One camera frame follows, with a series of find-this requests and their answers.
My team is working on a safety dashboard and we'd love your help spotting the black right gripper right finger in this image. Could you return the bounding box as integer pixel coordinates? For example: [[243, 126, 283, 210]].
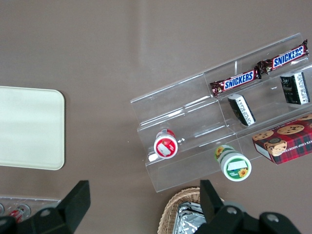
[[195, 179, 254, 234]]

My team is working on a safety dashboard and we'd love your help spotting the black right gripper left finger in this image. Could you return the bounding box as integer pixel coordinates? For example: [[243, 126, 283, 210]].
[[23, 180, 91, 234]]

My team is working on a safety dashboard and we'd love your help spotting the light tan wicker basket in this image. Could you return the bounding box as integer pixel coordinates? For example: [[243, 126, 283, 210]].
[[157, 186, 225, 234]]

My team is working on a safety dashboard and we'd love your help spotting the white rectangular plastic tray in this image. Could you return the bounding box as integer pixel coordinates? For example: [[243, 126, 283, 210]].
[[0, 86, 66, 171]]

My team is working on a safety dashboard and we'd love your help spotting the silver foil packet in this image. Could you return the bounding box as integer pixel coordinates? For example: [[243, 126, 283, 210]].
[[176, 201, 208, 234]]

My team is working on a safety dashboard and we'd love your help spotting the clear acrylic bottle rack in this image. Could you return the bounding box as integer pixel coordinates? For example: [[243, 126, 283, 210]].
[[0, 195, 62, 217]]

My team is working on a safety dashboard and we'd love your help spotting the green lidded sunflower cup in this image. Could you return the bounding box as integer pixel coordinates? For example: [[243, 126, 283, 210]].
[[214, 144, 253, 182]]

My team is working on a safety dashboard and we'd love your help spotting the red cola bottle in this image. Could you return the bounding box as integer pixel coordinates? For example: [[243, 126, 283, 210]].
[[9, 203, 32, 223]]

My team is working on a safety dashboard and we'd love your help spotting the red lidded strawberry yogurt cup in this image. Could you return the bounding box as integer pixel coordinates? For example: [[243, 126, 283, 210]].
[[153, 129, 179, 159]]

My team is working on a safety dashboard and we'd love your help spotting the red tartan cookie box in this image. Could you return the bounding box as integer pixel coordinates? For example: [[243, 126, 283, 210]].
[[252, 114, 312, 166]]

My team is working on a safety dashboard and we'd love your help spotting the small black white packet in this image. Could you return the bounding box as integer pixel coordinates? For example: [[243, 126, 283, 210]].
[[279, 71, 311, 105], [227, 93, 256, 127]]

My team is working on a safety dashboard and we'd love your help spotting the clear acrylic tiered snack stand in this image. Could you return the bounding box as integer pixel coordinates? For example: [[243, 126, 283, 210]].
[[130, 32, 312, 194]]

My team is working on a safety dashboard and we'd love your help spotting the Snickers chocolate bar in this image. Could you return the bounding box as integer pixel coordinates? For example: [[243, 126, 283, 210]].
[[210, 68, 262, 98], [256, 39, 309, 75]]

